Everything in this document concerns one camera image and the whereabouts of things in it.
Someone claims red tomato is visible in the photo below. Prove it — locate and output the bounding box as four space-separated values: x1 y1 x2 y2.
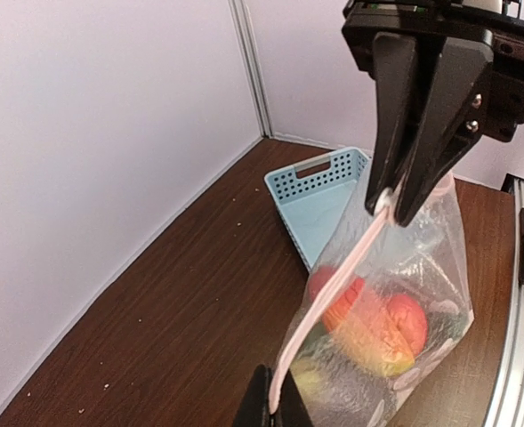
387 294 428 356

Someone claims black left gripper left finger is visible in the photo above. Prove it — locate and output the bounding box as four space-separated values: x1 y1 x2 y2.
232 365 272 427

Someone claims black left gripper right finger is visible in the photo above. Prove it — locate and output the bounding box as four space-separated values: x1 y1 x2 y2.
272 371 313 427

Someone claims green bell pepper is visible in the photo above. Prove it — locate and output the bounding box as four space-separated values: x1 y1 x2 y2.
425 311 468 350

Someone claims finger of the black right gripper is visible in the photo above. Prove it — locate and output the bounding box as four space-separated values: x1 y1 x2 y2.
365 32 418 214
394 37 493 227

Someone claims right aluminium frame post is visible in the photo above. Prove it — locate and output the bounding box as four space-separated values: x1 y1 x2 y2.
228 0 274 138

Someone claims light blue plastic basket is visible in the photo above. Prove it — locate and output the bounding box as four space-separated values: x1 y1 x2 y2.
264 147 370 270

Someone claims orange red pepper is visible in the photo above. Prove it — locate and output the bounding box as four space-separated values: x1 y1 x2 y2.
321 275 417 377

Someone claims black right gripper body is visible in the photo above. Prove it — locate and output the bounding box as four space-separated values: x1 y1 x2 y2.
342 1 524 142

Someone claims clear zip top bag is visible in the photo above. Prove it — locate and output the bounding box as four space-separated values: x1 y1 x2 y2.
268 174 474 426

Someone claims dark purple eggplant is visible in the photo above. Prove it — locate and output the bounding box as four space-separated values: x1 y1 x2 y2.
290 358 397 426

